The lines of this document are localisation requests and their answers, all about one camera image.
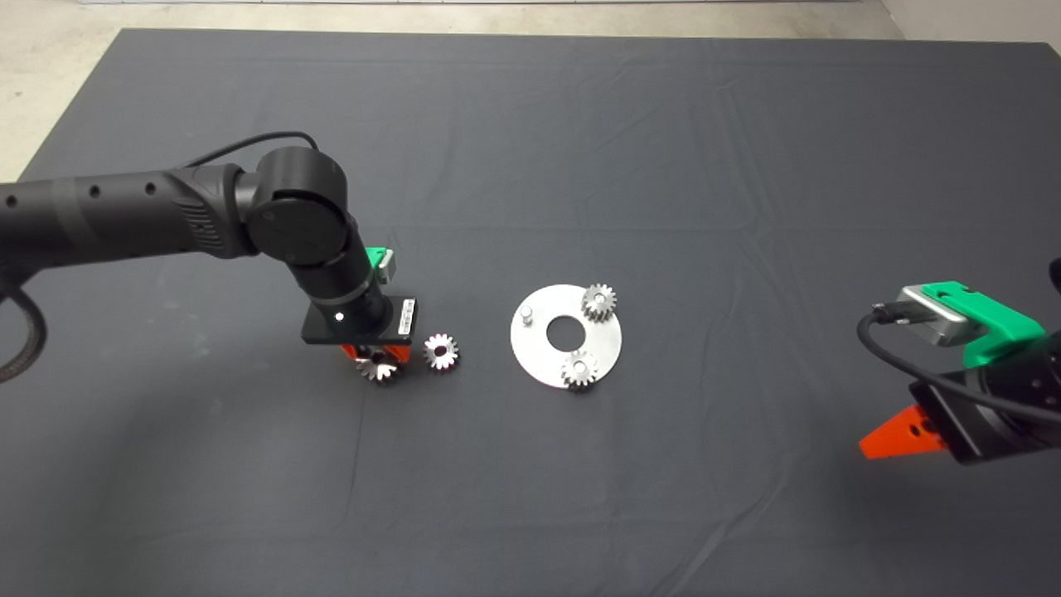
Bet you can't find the tall large steel gear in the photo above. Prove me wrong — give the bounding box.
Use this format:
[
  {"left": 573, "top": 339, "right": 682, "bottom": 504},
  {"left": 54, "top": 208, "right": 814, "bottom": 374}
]
[{"left": 356, "top": 348, "right": 405, "bottom": 385}]

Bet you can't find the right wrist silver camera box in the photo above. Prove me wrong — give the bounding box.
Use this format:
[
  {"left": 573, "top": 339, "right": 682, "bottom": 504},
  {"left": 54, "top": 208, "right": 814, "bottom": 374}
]
[{"left": 872, "top": 284, "right": 983, "bottom": 347}]

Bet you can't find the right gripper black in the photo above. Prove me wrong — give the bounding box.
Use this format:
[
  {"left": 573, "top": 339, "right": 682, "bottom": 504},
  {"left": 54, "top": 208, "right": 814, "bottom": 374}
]
[{"left": 859, "top": 371, "right": 1061, "bottom": 467}]

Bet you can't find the round metal plate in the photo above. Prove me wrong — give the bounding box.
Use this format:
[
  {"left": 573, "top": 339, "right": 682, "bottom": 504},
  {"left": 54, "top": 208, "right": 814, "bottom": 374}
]
[{"left": 510, "top": 284, "right": 623, "bottom": 388}]

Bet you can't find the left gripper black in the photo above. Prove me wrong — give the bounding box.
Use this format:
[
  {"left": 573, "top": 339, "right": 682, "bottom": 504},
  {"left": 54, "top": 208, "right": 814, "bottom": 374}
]
[{"left": 300, "top": 294, "right": 418, "bottom": 364}]

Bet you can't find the right wrist green camera mount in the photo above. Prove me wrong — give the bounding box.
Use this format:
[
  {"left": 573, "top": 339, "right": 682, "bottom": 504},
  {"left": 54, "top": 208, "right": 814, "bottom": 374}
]
[{"left": 920, "top": 281, "right": 1047, "bottom": 370}]

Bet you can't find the right wrist black camera cable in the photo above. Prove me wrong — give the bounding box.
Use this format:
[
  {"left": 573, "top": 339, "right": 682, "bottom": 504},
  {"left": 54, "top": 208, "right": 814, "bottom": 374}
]
[{"left": 856, "top": 305, "right": 1061, "bottom": 432}]

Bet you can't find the small steel gear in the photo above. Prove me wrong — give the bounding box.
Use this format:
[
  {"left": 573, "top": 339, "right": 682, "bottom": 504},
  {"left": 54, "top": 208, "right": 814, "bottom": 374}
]
[
  {"left": 423, "top": 333, "right": 460, "bottom": 371},
  {"left": 580, "top": 284, "right": 618, "bottom": 323},
  {"left": 561, "top": 350, "right": 601, "bottom": 391}
]

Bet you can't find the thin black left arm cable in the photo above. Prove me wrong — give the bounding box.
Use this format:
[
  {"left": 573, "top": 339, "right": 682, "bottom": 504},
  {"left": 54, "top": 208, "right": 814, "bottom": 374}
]
[{"left": 181, "top": 131, "right": 320, "bottom": 169}]

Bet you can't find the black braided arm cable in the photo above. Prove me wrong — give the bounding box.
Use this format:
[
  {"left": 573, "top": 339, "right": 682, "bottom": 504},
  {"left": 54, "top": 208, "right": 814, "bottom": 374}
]
[{"left": 0, "top": 278, "right": 48, "bottom": 384}]

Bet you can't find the dark grey table cloth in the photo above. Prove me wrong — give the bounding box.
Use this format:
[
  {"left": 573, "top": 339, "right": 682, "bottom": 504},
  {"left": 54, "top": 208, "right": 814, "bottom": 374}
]
[{"left": 0, "top": 29, "right": 1061, "bottom": 597}]

